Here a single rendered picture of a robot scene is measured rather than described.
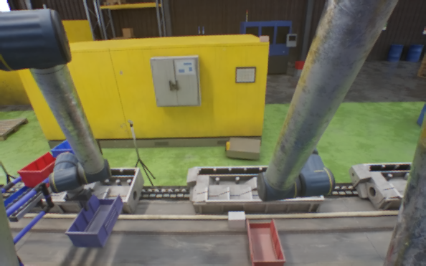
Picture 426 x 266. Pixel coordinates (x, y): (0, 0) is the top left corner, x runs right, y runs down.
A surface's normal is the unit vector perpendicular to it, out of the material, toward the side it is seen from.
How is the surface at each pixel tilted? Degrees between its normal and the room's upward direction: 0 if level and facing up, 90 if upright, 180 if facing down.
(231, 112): 90
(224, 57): 90
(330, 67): 107
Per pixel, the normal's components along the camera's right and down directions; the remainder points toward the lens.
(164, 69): -0.02, 0.47
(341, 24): -0.67, 0.55
